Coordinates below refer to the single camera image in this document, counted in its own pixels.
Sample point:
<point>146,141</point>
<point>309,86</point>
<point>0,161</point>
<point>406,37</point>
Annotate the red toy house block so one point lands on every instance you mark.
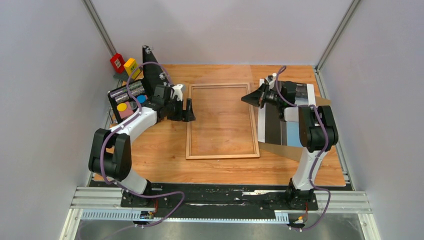
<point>117,62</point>

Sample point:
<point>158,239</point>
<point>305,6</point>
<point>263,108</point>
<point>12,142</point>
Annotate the wooden picture frame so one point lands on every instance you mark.
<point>225,127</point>

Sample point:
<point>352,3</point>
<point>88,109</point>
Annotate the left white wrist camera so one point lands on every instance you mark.
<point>177,92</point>

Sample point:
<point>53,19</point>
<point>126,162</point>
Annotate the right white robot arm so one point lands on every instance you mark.
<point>316,128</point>

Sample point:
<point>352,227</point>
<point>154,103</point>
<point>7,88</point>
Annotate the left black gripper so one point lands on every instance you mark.
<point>183,115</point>

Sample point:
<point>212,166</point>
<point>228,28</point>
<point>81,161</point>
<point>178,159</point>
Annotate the yellow toy house block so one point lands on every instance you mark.
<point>131,68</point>

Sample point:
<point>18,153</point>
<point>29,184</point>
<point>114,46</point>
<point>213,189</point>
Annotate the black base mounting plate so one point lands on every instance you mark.
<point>217,201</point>

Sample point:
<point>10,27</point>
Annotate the photo print white border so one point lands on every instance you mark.
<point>271,130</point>

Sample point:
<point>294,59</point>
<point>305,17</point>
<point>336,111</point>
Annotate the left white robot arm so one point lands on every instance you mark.
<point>111,154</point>

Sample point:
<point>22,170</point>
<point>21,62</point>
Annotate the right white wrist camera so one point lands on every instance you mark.
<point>270,80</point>

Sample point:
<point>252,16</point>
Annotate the blue round disc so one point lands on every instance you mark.
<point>141,98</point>

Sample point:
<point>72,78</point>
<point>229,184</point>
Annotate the aluminium rail frame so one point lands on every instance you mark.
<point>102,211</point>

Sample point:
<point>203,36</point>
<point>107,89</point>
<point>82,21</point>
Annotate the yellow round disc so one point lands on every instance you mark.
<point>121,107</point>

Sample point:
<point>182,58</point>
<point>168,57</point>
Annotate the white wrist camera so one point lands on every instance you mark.
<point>270,80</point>
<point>177,92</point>

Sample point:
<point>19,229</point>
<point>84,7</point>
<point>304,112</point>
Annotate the black open toy case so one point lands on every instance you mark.
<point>152,74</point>

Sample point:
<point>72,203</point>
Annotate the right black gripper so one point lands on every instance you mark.
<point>253,98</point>

